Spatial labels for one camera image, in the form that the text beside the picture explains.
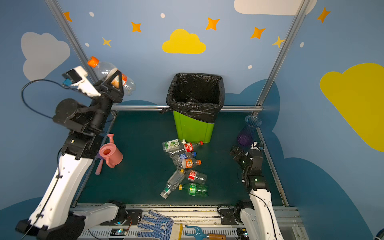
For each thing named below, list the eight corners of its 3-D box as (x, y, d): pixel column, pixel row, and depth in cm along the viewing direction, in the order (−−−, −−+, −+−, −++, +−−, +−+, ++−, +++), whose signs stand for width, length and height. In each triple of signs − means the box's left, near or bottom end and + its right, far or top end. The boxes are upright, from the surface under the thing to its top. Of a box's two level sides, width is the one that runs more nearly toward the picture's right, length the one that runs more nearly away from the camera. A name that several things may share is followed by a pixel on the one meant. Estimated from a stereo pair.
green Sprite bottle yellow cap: (178, 196, 81) (177, 194, 78) (178, 185, 84) (178, 183, 82) (207, 196, 81) (208, 194, 78) (206, 185, 85) (207, 183, 82)
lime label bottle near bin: (161, 152, 99) (161, 149, 97) (163, 141, 105) (163, 139, 103) (186, 152, 99) (185, 150, 97) (186, 141, 105) (186, 139, 103)
